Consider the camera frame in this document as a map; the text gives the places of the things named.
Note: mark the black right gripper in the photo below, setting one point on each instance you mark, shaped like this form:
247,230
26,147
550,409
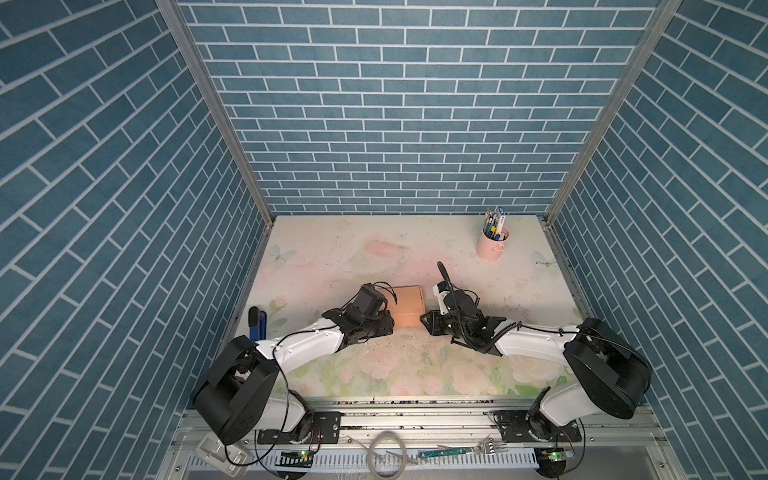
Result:
432,321

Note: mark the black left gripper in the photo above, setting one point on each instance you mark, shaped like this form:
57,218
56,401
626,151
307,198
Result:
387,325

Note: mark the peach cardboard paper box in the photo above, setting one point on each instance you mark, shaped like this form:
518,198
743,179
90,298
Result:
407,309

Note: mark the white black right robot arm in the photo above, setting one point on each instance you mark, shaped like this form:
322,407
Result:
610,376

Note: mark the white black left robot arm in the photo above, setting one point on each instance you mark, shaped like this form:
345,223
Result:
235,397

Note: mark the pink metal pen cup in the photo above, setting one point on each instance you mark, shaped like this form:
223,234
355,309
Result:
491,250

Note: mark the blue stapler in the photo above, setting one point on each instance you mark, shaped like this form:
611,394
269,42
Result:
257,324

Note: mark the white labelled marker pen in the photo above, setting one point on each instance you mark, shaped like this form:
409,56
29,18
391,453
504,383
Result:
499,220

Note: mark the white plastic holder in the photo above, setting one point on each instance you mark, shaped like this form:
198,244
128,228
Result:
231,460

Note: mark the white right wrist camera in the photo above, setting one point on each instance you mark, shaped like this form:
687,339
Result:
440,291

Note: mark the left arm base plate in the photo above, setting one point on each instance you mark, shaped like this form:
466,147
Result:
318,427

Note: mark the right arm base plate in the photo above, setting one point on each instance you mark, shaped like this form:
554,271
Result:
537,427

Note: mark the aluminium front rail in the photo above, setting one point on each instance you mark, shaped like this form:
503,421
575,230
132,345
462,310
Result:
426,423

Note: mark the green handled fork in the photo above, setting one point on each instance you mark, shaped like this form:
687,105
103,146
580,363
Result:
487,446

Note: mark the aluminium left corner post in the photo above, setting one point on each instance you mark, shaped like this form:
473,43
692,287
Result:
173,17

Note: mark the aluminium corner post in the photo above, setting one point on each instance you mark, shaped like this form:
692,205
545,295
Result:
173,17
657,24

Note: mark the aluminium right corner post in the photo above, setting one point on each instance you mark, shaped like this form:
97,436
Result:
657,24

